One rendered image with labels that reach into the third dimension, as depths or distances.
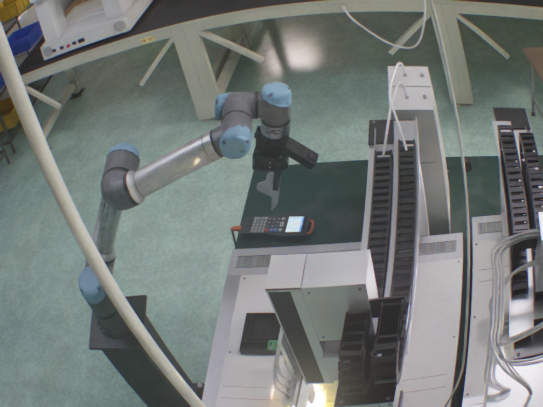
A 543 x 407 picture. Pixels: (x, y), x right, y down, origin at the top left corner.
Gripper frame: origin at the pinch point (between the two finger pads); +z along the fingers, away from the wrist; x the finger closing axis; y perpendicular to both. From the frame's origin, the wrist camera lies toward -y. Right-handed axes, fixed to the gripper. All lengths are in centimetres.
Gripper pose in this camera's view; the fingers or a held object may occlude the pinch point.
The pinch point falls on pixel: (279, 189)
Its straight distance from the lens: 215.1
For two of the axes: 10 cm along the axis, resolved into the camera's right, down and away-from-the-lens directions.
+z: -0.3, 6.8, 7.3
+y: -9.8, -1.7, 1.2
